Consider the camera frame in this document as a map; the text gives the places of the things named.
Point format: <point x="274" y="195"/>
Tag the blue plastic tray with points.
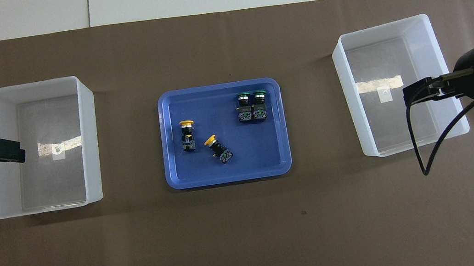
<point x="267" y="147"/>

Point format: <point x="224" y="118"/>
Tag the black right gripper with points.
<point x="470" y="77"/>

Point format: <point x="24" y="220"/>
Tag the translucent white plastic box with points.
<point x="40" y="188"/>
<point x="385" y="130"/>

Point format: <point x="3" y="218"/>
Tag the yellow push button switch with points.
<point x="219" y="148"/>
<point x="188" y="140"/>

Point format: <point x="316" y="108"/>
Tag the brown paper table mat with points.
<point x="252" y="242"/>

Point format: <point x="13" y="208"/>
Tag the green push button switch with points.
<point x="259" y="106"/>
<point x="244" y="108"/>

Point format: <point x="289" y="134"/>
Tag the small white sticker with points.
<point x="58" y="153"/>
<point x="384" y="94"/>

